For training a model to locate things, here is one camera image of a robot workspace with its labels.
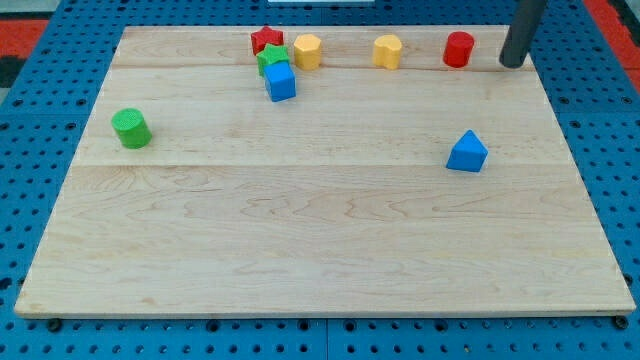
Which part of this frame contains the green star block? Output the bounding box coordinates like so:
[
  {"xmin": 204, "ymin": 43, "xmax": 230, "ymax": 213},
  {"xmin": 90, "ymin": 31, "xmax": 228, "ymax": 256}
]
[{"xmin": 256, "ymin": 43, "xmax": 290, "ymax": 77}]

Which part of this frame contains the green cylinder block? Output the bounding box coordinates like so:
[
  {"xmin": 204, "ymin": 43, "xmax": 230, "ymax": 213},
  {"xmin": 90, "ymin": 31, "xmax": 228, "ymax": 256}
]
[{"xmin": 111, "ymin": 108, "xmax": 152, "ymax": 149}]

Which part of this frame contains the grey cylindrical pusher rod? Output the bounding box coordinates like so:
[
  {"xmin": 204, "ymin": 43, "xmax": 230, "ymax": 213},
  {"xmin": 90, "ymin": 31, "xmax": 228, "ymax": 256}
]
[{"xmin": 499, "ymin": 0, "xmax": 548, "ymax": 69}]

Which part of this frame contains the red star block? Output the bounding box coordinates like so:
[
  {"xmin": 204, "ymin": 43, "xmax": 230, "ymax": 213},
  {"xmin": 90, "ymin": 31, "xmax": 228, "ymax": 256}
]
[{"xmin": 250, "ymin": 25, "xmax": 284, "ymax": 56}]

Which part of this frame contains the blue cube block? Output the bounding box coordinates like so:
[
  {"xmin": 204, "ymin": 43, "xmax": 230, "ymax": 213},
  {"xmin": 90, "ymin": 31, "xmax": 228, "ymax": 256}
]
[{"xmin": 264, "ymin": 62, "xmax": 296, "ymax": 102}]

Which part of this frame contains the yellow heart block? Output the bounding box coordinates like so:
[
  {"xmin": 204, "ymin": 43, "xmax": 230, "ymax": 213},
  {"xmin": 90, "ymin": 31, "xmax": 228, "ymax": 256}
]
[{"xmin": 372, "ymin": 34, "xmax": 403, "ymax": 70}]

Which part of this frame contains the yellow hexagon block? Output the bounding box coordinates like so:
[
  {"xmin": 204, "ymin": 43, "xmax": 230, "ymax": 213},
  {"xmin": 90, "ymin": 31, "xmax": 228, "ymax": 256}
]
[{"xmin": 294, "ymin": 34, "xmax": 322, "ymax": 71}]

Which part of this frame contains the light wooden board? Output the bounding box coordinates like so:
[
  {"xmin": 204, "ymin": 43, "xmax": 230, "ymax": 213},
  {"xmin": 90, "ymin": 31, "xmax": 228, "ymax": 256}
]
[{"xmin": 14, "ymin": 26, "xmax": 635, "ymax": 319}]

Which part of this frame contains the blue triangular prism block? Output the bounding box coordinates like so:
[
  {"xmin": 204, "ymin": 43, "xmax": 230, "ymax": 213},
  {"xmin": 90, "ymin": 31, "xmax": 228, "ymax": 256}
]
[{"xmin": 446, "ymin": 130, "xmax": 489, "ymax": 172}]

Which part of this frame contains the red cylinder block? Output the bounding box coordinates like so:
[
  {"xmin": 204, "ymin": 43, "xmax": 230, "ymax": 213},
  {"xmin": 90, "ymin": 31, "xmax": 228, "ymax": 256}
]
[{"xmin": 443, "ymin": 31, "xmax": 475, "ymax": 68}]

